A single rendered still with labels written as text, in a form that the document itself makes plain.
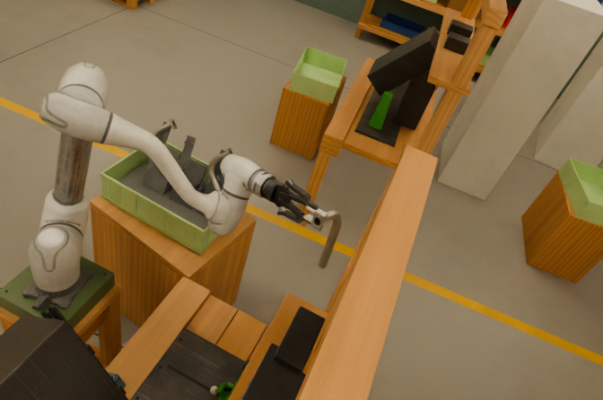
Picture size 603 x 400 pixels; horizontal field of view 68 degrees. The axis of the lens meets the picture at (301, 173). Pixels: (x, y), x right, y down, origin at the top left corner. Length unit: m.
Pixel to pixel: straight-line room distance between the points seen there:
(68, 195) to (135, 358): 0.64
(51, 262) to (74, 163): 0.35
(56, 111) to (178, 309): 0.93
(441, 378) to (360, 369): 2.57
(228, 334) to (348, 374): 1.25
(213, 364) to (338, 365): 1.16
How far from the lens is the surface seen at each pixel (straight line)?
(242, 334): 1.95
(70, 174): 1.78
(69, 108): 1.43
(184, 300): 1.98
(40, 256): 1.80
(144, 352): 1.86
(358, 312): 0.79
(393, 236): 0.93
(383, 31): 7.18
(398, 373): 3.16
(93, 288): 1.98
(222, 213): 1.57
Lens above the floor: 2.55
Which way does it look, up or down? 39 degrees down
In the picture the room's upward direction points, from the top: 18 degrees clockwise
